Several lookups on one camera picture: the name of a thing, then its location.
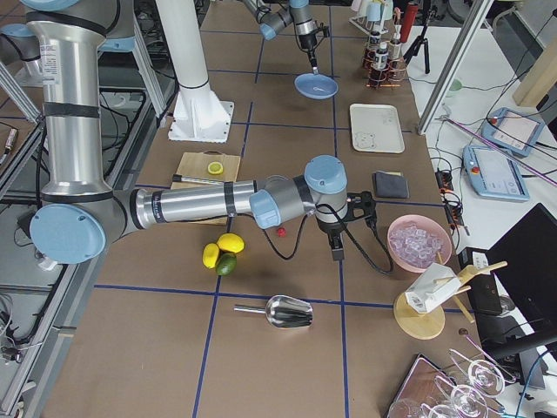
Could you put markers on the white wire cup rack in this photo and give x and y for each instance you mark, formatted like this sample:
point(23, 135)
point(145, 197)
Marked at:
point(371, 14)

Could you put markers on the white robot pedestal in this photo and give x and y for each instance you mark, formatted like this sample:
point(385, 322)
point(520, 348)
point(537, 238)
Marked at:
point(199, 115)

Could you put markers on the green avocado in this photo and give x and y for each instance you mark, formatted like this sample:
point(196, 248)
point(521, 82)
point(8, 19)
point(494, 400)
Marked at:
point(226, 264)

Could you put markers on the wooden stand with base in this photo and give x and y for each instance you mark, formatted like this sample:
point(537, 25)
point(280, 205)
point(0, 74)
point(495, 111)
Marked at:
point(430, 325)

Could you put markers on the pink bowl of ice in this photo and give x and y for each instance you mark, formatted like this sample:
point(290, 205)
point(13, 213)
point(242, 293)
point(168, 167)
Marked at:
point(415, 242)

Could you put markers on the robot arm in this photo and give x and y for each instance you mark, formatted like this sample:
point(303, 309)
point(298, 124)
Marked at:
point(79, 214)
point(308, 32)

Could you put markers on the blue plate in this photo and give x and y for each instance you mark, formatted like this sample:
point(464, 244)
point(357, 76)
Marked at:
point(316, 86)

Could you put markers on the steel ice scoop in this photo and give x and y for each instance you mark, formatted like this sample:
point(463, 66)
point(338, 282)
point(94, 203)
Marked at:
point(283, 312)

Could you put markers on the yellow lemon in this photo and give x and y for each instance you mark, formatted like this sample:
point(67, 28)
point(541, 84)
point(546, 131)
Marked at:
point(210, 255)
point(231, 242)

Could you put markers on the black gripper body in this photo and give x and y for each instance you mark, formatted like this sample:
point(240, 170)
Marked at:
point(308, 42)
point(330, 229)

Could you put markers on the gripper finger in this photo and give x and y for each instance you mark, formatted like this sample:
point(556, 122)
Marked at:
point(337, 247)
point(313, 61)

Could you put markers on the lemon half slice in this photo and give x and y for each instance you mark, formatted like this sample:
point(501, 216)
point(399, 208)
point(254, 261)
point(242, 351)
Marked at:
point(215, 168)

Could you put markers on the red cylinder bottle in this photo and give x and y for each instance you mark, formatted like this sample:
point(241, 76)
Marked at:
point(408, 19)

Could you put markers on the tea bottle white cap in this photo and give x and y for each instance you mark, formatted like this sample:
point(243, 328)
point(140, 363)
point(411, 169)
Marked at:
point(394, 47)
point(381, 57)
point(373, 41)

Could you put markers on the yellow lemon back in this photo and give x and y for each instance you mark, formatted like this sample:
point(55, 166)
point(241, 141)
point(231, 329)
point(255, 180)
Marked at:
point(210, 255)

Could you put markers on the wooden cutting board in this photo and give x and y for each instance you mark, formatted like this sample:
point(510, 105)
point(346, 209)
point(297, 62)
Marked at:
point(198, 194)

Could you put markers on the grey yellow cloth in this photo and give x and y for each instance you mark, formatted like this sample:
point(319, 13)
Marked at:
point(387, 185)

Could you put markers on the blue teach pendant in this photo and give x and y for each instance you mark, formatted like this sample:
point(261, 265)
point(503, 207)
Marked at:
point(513, 131)
point(492, 175)

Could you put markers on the steel muddler black tip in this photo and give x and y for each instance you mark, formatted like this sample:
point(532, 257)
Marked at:
point(185, 179)

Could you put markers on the green bowl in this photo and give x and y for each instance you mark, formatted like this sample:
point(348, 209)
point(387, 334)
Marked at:
point(454, 88)

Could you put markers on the blue teach pendant near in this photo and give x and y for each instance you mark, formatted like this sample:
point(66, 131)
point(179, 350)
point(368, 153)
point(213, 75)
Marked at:
point(492, 175)

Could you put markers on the yellow lemon front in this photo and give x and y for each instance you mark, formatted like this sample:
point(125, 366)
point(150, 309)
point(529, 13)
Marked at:
point(231, 242)

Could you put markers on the wine glasses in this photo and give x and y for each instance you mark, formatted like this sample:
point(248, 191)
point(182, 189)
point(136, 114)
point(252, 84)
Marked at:
point(467, 387)

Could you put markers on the black tripod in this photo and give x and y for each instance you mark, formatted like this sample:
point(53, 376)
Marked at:
point(421, 41)

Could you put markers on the cream bear tray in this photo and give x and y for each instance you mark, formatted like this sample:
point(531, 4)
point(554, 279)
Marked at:
point(376, 128)

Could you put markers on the blue teach pendant far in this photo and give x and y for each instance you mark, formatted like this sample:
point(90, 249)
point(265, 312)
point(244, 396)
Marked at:
point(513, 131)

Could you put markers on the white carton on stand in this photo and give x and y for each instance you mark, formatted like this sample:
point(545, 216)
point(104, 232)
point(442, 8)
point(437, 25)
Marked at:
point(433, 287)

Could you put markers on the reacher grabber stick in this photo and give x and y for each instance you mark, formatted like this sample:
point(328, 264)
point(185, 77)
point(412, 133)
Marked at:
point(493, 146)

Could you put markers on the copper wire bottle rack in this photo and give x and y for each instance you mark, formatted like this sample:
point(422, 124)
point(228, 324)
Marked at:
point(394, 71)

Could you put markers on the black monitor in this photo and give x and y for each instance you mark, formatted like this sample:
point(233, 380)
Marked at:
point(529, 249)

